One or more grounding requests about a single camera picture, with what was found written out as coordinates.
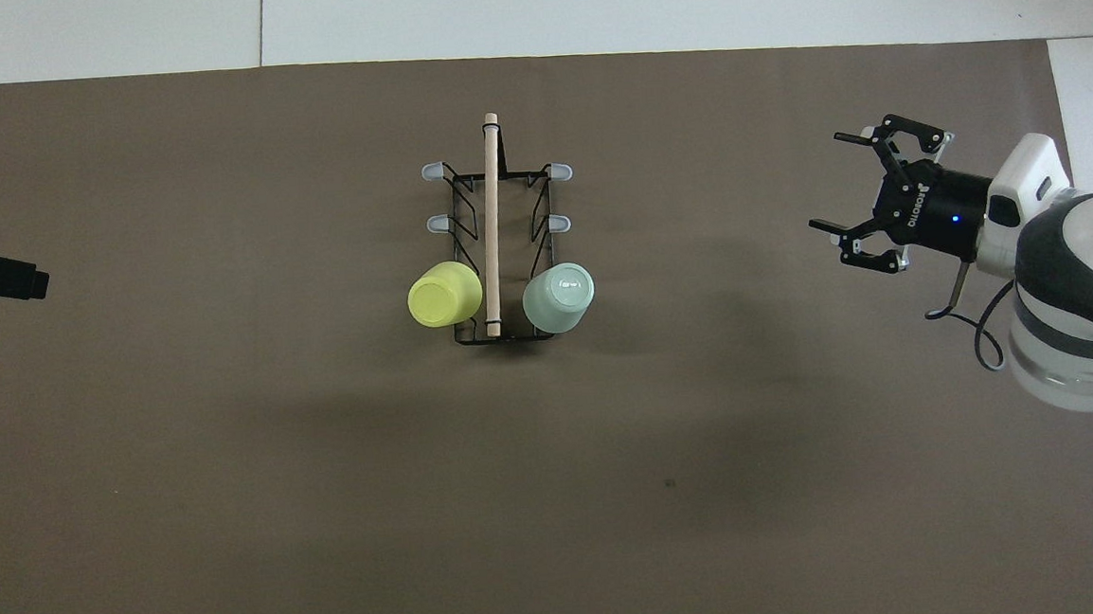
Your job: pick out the pale green plastic cup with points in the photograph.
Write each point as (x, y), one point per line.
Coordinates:
(557, 297)

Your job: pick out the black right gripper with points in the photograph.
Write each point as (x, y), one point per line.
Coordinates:
(929, 208)

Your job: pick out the yellow plastic cup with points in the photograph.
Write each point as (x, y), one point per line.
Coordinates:
(441, 296)

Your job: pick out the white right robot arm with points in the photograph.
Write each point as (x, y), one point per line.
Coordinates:
(1077, 293)

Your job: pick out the brown paper table mat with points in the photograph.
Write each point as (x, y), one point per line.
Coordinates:
(328, 453)

